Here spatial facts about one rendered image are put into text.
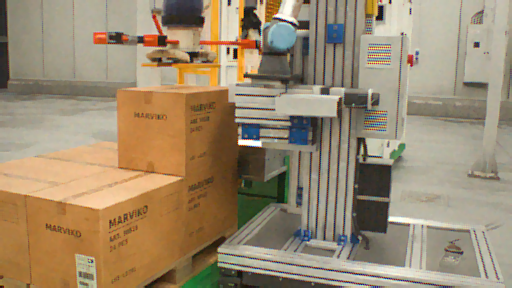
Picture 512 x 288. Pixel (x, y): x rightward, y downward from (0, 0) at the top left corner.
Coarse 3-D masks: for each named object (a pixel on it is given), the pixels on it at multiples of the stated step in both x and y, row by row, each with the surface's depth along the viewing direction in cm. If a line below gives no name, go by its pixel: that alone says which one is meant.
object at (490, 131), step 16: (496, 0) 478; (496, 16) 480; (496, 32) 482; (496, 48) 484; (496, 64) 486; (192, 80) 628; (496, 80) 488; (496, 96) 490; (496, 112) 492; (496, 128) 494
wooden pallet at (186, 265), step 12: (228, 228) 290; (216, 240) 291; (192, 252) 253; (204, 252) 284; (216, 252) 285; (180, 264) 243; (192, 264) 267; (204, 264) 268; (0, 276) 216; (156, 276) 225; (168, 276) 243; (180, 276) 244; (192, 276) 255
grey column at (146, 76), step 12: (144, 0) 393; (144, 12) 394; (156, 12) 396; (144, 24) 396; (144, 48) 399; (156, 48) 402; (144, 60) 401; (144, 72) 402; (156, 72) 405; (144, 84) 404; (156, 84) 407
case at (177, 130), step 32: (128, 96) 246; (160, 96) 239; (192, 96) 240; (224, 96) 270; (128, 128) 249; (160, 128) 241; (192, 128) 242; (224, 128) 274; (128, 160) 252; (160, 160) 244; (192, 160) 245; (224, 160) 277
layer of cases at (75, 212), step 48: (96, 144) 320; (0, 192) 208; (48, 192) 205; (96, 192) 208; (144, 192) 211; (192, 192) 249; (0, 240) 212; (48, 240) 200; (96, 240) 189; (144, 240) 214; (192, 240) 253
